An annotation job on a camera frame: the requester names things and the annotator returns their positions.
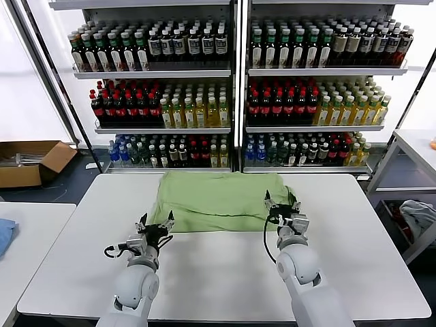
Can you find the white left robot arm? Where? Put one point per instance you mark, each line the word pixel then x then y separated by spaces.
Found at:
pixel 136 286

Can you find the dark bottle beige label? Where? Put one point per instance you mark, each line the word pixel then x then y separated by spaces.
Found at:
pixel 353 45
pixel 339 46

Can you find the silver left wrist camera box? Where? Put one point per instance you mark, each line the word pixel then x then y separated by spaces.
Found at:
pixel 136 244

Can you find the yellow drink bottle green label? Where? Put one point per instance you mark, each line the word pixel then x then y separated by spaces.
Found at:
pixel 335 114
pixel 370 113
pixel 322 114
pixel 346 114
pixel 381 112
pixel 358 114

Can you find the dark bottle white label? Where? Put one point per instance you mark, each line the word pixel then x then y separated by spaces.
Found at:
pixel 366 45
pixel 208 45
pixel 194 46
pixel 221 45
pixel 379 45
pixel 178 46
pixel 167 46
pixel 154 46
pixel 391 45

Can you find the small white side table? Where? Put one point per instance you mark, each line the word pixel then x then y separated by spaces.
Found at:
pixel 41 231

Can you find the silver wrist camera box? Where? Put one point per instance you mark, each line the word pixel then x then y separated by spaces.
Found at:
pixel 136 244
pixel 299 224

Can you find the green tinted water bottle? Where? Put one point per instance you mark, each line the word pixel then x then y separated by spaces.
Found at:
pixel 133 156
pixel 272 155
pixel 143 157
pixel 282 155

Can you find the yellow drink bottle white cap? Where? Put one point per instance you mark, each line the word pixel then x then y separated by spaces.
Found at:
pixel 189 116
pixel 166 116
pixel 177 116
pixel 223 158
pixel 354 156
pixel 200 116
pixel 223 115
pixel 364 155
pixel 212 115
pixel 214 158

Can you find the open cardboard box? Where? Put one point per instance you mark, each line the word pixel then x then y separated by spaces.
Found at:
pixel 20 177

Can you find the metal parts bundle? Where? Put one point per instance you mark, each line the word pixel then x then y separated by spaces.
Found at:
pixel 27 159

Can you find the dark drink bottle white cap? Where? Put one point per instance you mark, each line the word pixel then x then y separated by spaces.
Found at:
pixel 313 153
pixel 292 156
pixel 153 158
pixel 323 153
pixel 163 158
pixel 302 156
pixel 173 155
pixel 183 155

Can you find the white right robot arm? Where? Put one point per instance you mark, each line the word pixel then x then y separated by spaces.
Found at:
pixel 299 265

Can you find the white paper scrap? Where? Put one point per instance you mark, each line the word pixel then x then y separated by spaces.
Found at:
pixel 91 166

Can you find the small orange object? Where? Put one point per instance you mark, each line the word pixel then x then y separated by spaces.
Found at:
pixel 433 144

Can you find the reddish drink bottle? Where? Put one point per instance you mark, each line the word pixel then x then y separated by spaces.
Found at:
pixel 404 46

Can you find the grey shelf unit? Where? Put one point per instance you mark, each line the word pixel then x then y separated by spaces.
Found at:
pixel 323 72
pixel 153 74

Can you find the black slanted frame post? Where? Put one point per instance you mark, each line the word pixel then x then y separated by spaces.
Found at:
pixel 83 131
pixel 422 85

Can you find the blue folded cloth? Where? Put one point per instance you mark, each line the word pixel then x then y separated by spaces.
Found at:
pixel 5 235

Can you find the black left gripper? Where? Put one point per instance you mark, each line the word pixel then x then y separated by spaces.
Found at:
pixel 155 236

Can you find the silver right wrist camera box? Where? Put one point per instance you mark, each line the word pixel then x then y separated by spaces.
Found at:
pixel 299 224

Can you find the large white work table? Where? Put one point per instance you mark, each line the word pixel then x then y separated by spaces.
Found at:
pixel 368 238

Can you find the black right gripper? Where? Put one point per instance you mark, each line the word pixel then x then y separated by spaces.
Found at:
pixel 282 214

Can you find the blue drink bottle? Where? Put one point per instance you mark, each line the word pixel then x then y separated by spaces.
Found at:
pixel 112 153
pixel 123 156
pixel 260 155
pixel 249 155

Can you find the dark bottle green cap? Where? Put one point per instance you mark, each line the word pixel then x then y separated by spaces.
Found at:
pixel 311 51
pixel 297 51
pixel 257 51
pixel 324 51
pixel 129 56
pixel 284 51
pixel 103 56
pixel 270 51
pixel 116 56
pixel 142 56
pixel 79 56
pixel 91 56

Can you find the dark storage bin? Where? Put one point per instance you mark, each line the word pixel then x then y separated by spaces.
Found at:
pixel 388 221

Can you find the grey metal frame table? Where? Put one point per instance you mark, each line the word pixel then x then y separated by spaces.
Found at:
pixel 408 139

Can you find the cola bottle red cap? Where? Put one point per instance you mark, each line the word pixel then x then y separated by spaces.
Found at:
pixel 300 109
pixel 265 109
pixel 312 109
pixel 120 110
pixel 194 155
pixel 254 109
pixel 333 153
pixel 131 110
pixel 98 110
pixel 344 153
pixel 289 109
pixel 205 155
pixel 143 110
pixel 109 110
pixel 155 110
pixel 277 109

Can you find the grey crumpled garment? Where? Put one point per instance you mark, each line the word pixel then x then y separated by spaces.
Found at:
pixel 415 218

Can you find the green polo shirt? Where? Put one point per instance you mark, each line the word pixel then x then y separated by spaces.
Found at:
pixel 211 201

